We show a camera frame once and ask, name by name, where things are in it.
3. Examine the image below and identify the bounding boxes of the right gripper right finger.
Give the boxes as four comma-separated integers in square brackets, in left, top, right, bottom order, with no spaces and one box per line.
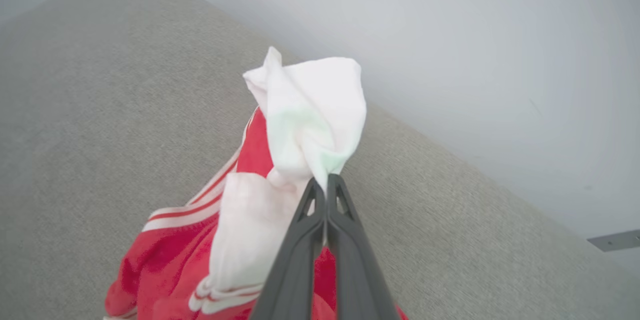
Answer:
[326,173,402,320]

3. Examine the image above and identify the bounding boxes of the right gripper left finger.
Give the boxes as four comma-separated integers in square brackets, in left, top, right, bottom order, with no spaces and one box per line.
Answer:
[249,176,327,320]

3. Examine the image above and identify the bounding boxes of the red and white shirt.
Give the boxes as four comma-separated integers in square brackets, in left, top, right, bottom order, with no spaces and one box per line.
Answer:
[103,46,409,320]

